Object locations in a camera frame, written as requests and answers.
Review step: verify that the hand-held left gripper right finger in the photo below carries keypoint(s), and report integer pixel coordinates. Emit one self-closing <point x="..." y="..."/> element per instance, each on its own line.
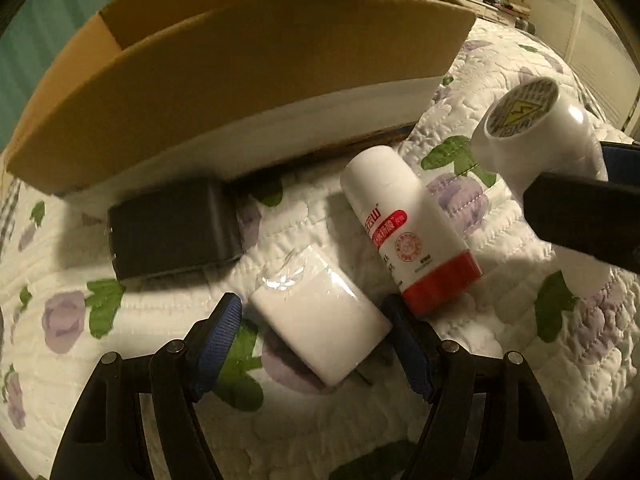
<point x="411" y="355"/>

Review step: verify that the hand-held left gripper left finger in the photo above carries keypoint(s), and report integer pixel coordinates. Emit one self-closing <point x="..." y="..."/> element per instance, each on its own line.
<point x="220" y="337"/>

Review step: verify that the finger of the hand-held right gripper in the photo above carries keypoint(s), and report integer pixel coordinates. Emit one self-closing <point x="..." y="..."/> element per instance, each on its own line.
<point x="622" y="162"/>
<point x="580" y="215"/>

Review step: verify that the white plastic-wrapped packet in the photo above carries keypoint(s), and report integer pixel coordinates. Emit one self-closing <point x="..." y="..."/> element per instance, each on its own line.
<point x="320" y="315"/>

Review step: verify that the brown cardboard box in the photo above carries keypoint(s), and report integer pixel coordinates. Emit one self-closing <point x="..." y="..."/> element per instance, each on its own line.
<point x="240" y="75"/>

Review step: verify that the black rectangular case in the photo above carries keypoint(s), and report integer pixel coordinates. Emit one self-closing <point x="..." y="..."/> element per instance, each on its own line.
<point x="170" y="232"/>

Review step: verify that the floral quilted bedspread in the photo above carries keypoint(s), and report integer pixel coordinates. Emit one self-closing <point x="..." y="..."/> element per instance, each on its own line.
<point x="310" y="425"/>

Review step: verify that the white bottle with red label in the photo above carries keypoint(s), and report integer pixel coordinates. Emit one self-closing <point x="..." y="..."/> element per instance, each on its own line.
<point x="407" y="230"/>

